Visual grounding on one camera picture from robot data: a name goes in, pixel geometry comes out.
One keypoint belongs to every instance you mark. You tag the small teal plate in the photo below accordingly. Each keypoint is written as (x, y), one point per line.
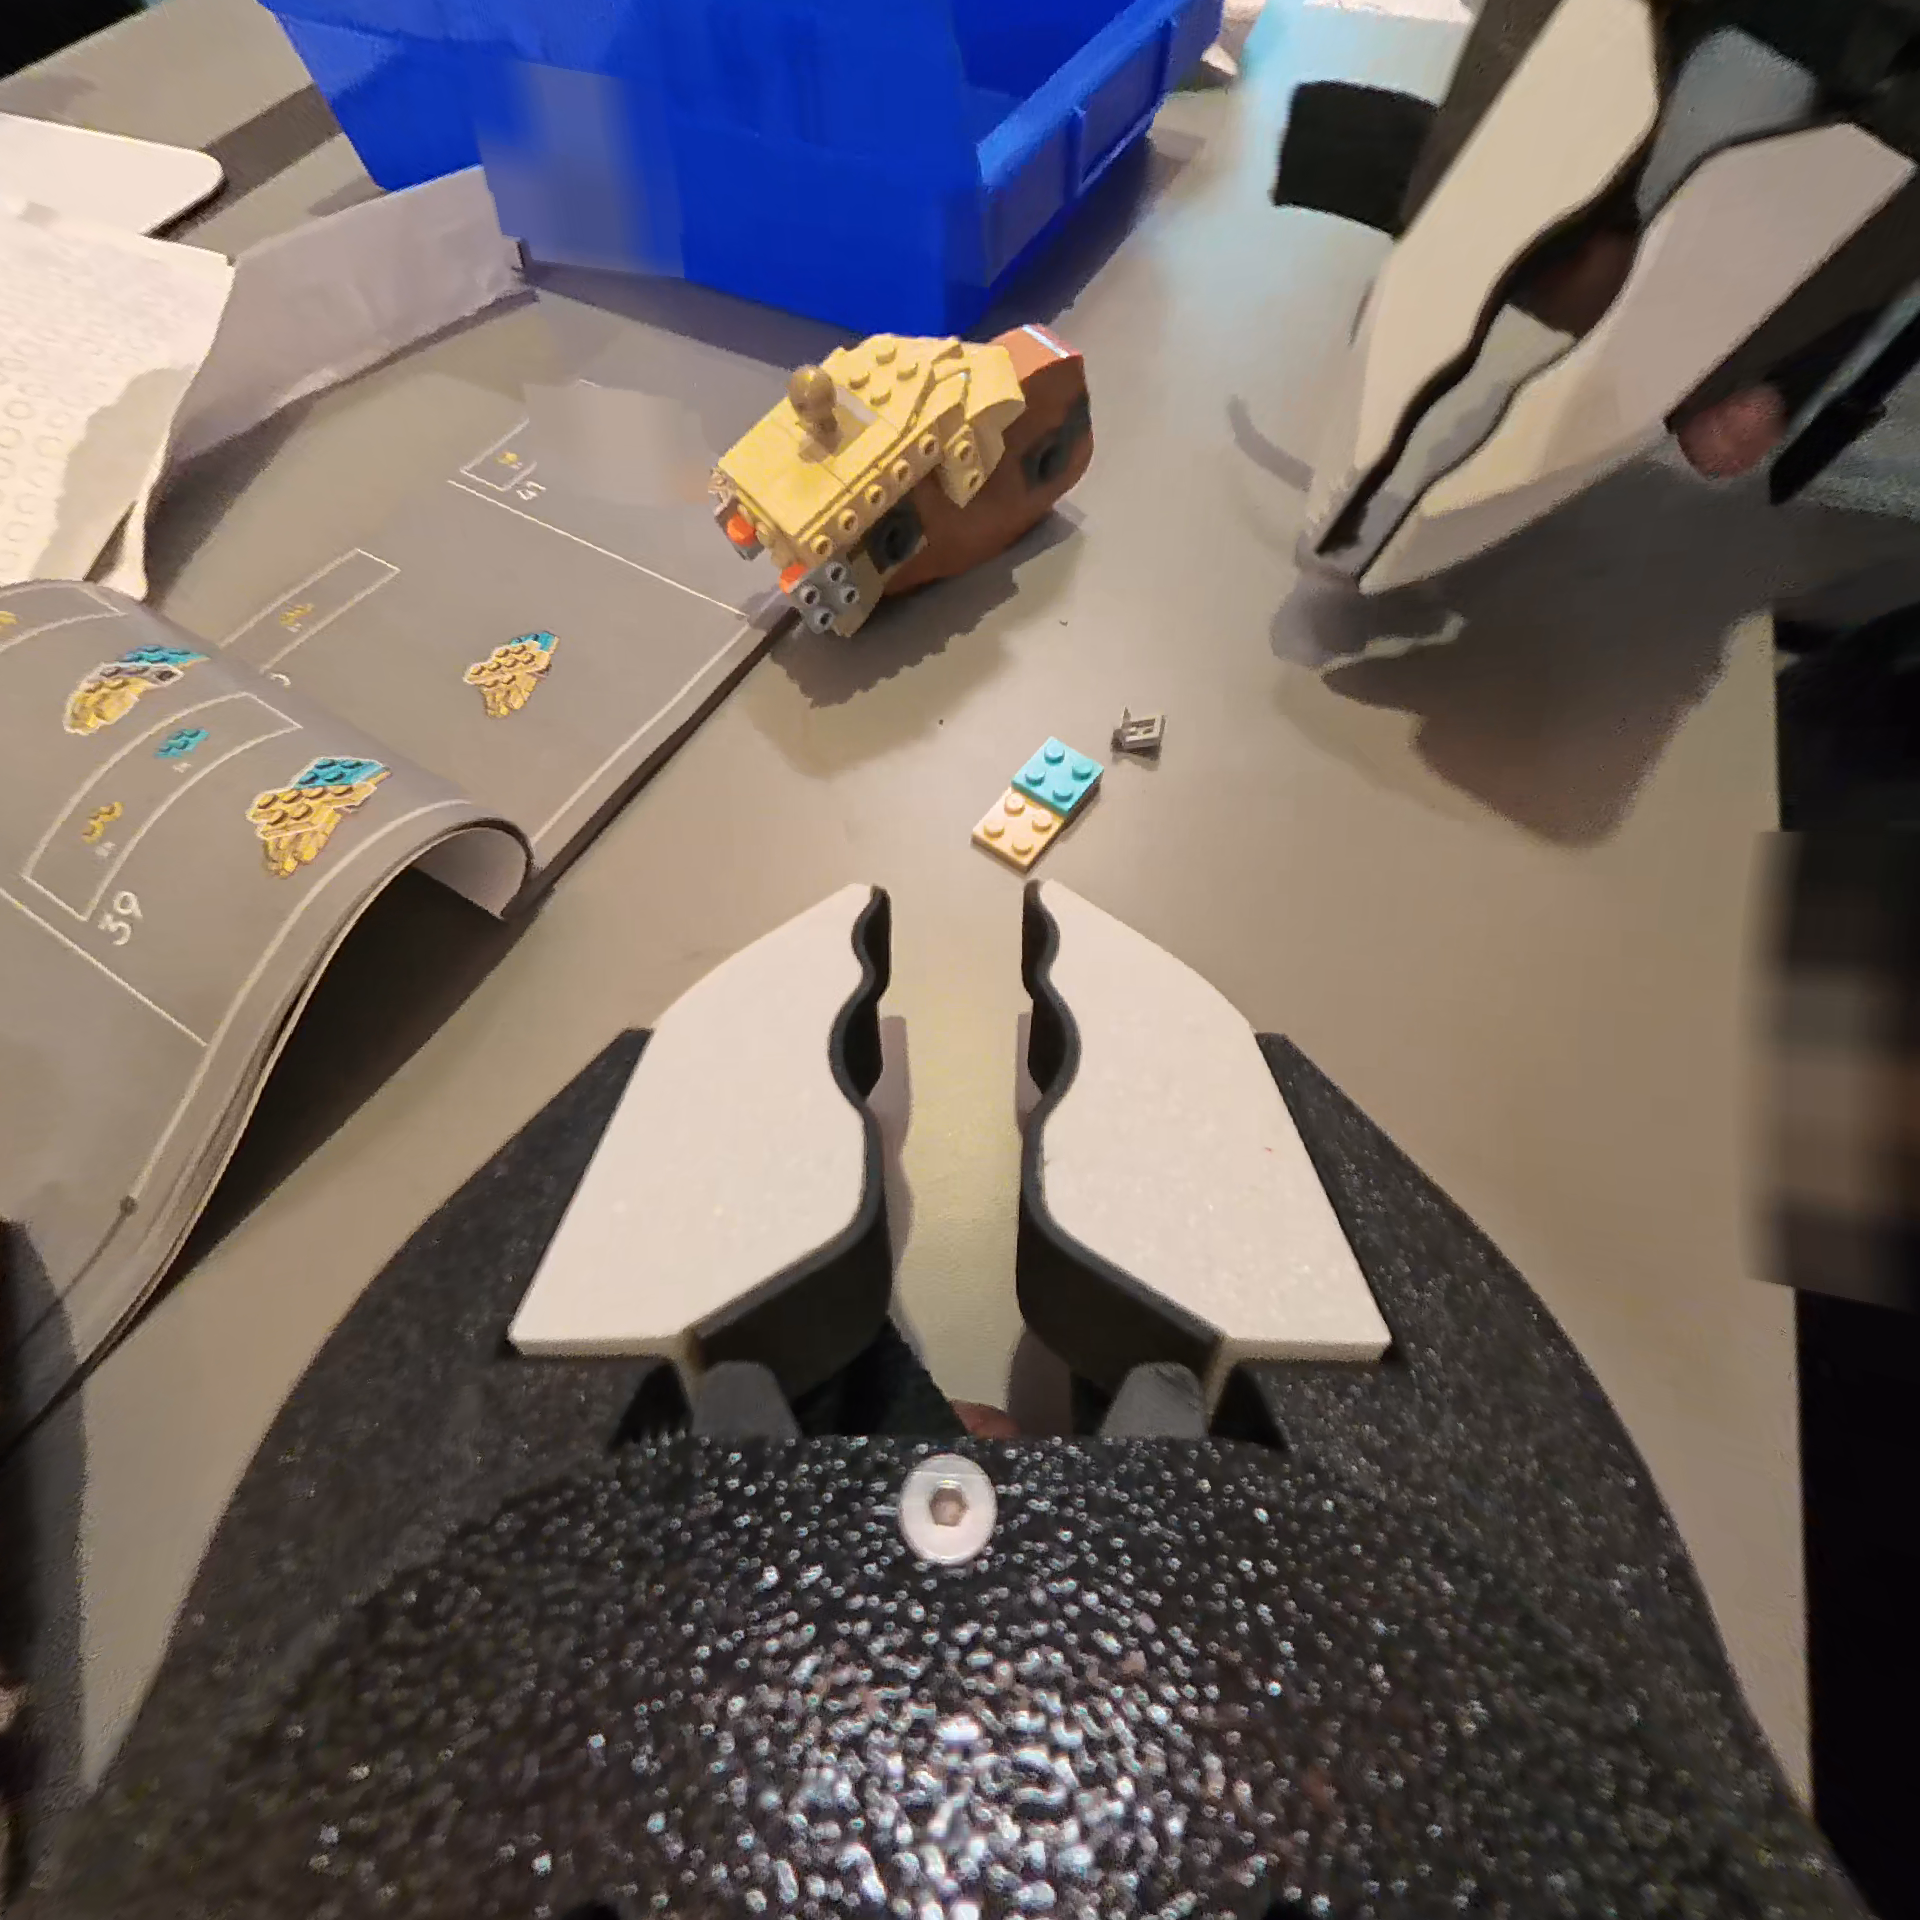
(1055, 774)

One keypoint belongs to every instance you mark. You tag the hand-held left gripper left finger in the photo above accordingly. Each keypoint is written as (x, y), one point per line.
(707, 1186)

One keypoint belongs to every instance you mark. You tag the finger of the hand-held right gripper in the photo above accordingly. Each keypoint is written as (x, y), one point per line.
(1681, 331)
(1501, 211)

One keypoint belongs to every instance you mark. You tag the grey desk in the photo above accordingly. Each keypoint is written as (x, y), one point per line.
(1351, 901)

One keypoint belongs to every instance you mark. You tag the person's right hand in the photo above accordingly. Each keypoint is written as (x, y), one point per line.
(1733, 430)

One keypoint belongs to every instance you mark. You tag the tan brick model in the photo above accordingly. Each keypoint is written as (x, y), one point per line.
(901, 467)

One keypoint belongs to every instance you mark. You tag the person's black jacket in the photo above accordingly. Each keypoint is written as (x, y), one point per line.
(1860, 1500)

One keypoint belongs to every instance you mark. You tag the blue plastic bin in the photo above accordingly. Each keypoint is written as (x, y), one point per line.
(810, 136)

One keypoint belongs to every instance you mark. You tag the plain white sheet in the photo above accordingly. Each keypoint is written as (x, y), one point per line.
(107, 174)

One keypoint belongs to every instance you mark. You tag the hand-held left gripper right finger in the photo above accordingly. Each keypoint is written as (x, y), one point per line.
(1201, 1186)

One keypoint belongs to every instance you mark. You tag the small grey brick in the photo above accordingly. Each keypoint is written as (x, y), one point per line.
(1138, 731)

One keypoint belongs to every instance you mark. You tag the grey instruction booklet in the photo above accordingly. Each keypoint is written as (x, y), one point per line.
(330, 781)

